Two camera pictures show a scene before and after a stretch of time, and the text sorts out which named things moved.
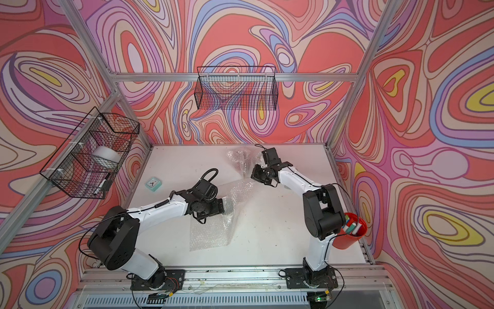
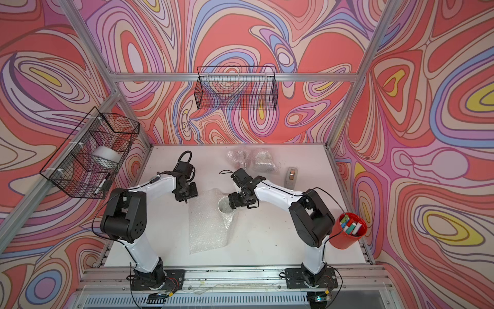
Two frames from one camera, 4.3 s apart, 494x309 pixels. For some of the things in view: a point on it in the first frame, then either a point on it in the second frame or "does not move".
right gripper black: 256,176 to 234,201
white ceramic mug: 228,205 does not move
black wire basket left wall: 87,163 does not move
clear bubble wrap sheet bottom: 218,230 does not move
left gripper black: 218,208 to 194,193
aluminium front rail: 367,279 does not move
